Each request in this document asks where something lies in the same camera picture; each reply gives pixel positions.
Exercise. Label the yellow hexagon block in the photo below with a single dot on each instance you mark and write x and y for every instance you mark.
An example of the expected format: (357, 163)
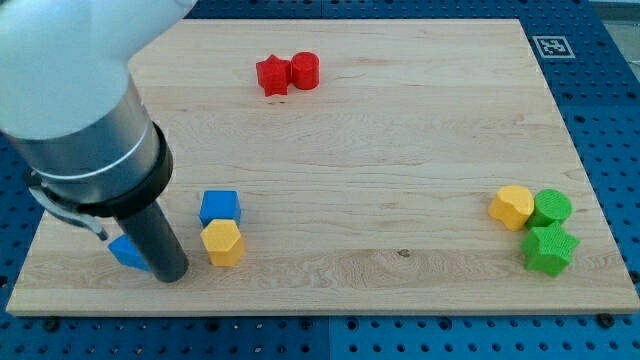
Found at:
(223, 242)

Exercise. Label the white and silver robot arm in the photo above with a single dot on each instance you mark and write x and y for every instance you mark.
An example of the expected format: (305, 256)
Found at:
(67, 100)

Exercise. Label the yellow heart block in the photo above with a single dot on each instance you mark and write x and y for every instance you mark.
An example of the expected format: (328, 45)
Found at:
(512, 206)

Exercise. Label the light wooden board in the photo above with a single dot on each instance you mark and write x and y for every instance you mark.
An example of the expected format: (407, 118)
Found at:
(367, 195)

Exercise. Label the blue cube block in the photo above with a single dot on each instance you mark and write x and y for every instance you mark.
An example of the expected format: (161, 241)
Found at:
(220, 204)

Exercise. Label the red cylinder block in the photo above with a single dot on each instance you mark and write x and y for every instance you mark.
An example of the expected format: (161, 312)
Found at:
(305, 68)

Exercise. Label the red star block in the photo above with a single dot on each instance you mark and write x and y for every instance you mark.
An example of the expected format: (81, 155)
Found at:
(274, 75)

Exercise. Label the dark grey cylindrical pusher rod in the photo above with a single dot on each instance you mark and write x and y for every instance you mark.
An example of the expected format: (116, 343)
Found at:
(155, 241)

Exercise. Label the blue triangle block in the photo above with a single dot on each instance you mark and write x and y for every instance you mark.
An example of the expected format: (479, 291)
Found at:
(126, 254)

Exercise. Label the green cylinder block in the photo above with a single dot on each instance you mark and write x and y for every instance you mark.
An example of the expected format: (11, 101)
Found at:
(550, 206)

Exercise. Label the green star block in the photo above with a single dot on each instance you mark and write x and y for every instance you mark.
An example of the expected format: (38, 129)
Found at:
(549, 249)

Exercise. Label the white fiducial marker tag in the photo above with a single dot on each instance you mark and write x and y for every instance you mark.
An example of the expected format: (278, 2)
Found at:
(553, 47)

